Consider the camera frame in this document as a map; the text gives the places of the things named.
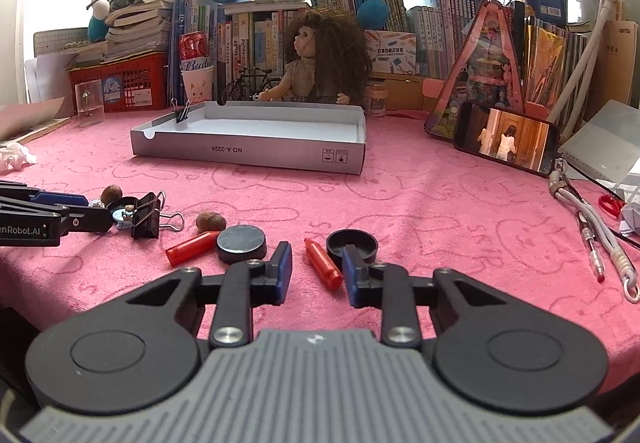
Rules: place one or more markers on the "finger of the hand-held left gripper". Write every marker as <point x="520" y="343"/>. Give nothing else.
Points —
<point x="87" y="221"/>
<point x="60" y="199"/>

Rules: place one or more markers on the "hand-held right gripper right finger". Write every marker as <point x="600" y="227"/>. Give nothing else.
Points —
<point x="350" y="275"/>

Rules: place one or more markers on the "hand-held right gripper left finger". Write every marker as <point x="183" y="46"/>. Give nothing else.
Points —
<point x="284" y="270"/>

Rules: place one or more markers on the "red marker piece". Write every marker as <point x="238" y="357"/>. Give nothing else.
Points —
<point x="322" y="265"/>
<point x="192" y="248"/>

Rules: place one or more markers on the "black round cap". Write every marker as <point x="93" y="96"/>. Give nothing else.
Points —
<point x="351" y="243"/>

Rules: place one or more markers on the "brown walnut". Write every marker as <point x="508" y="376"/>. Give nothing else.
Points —
<point x="111" y="194"/>
<point x="206" y="222"/>

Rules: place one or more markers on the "black round lid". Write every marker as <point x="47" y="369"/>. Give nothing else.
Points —
<point x="242" y="243"/>

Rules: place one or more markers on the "large black binder clip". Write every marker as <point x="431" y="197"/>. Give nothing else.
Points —
<point x="146" y="218"/>

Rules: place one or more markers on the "grey cardboard box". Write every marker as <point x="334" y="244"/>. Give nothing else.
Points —
<point x="240" y="148"/>

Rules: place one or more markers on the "white crumpled tissue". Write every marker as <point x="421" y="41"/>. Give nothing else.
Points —
<point x="15" y="158"/>

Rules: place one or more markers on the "beige cardboard sheet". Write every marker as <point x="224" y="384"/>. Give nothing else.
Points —
<point x="30" y="115"/>

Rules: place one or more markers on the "clear glass mug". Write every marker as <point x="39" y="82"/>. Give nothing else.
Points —
<point x="90" y="103"/>

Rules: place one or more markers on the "pink tablecloth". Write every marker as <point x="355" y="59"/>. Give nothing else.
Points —
<point x="425" y="203"/>

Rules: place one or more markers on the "large red plastic basket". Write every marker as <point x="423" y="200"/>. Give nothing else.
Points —
<point x="135" y="83"/>

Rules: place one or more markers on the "small black binder clip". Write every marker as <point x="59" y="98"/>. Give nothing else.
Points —
<point x="182" y="113"/>

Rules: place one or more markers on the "white paper cup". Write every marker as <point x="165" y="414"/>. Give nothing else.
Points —
<point x="197" y="83"/>

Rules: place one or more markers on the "small white jar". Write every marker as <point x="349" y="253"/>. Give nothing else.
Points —
<point x="376" y="100"/>

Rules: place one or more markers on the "blue and white plush toy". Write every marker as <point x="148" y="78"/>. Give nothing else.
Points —
<point x="97" y="18"/>

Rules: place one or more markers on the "black model bicycle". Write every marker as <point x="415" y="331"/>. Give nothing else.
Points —
<point x="245" y="85"/>

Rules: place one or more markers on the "stack of worn books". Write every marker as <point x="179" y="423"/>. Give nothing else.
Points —
<point x="140" y="23"/>

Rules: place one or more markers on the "red beverage can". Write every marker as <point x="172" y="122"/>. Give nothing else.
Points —
<point x="194" y="48"/>

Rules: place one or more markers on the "black smartphone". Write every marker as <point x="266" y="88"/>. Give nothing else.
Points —
<point x="505" y="138"/>

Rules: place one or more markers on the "brown-haired doll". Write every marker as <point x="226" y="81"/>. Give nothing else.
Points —
<point x="325" y="48"/>

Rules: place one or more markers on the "white illustrated printer box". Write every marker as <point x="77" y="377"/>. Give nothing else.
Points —
<point x="390" y="50"/>

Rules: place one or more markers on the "row of upright books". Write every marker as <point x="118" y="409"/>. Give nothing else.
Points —
<point x="240" y="38"/>

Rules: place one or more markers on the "red clear pen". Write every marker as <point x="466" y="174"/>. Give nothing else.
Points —
<point x="591" y="245"/>

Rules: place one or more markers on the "pink triangular toy case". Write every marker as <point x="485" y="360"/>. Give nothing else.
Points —
<point x="480" y="68"/>

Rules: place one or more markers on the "row of blue-spined books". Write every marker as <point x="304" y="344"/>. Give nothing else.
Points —
<point x="440" y="28"/>

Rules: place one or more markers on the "red scissors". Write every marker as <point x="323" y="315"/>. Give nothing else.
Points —
<point x="610" y="204"/>

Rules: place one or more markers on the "row of wrapped comic books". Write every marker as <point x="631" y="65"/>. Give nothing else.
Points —
<point x="550" y="63"/>

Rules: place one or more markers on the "white lamp tube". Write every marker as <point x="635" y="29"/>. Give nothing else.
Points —
<point x="590" y="53"/>

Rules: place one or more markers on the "kraft paper notebook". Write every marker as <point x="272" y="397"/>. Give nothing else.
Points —
<point x="620" y="63"/>

